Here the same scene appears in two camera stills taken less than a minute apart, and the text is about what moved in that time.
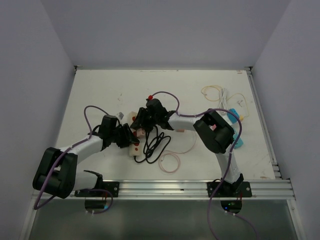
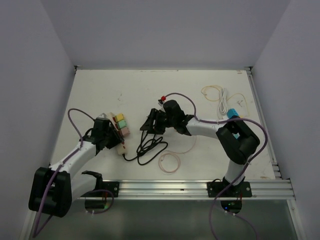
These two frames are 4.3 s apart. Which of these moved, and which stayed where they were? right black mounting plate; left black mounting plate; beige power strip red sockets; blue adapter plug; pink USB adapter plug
Moved: pink USB adapter plug; beige power strip red sockets
Stayed: left black mounting plate; blue adapter plug; right black mounting plate
